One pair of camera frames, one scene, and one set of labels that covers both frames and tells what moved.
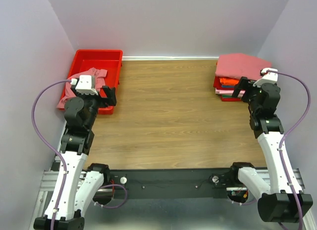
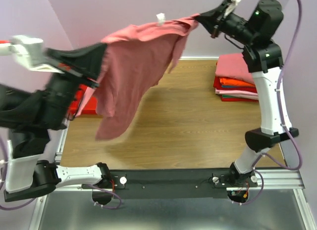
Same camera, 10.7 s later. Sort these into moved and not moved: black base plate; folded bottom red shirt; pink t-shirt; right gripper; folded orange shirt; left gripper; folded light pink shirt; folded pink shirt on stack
Moved: pink t-shirt; right gripper; left gripper
Not moved: black base plate; folded light pink shirt; folded bottom red shirt; folded pink shirt on stack; folded orange shirt
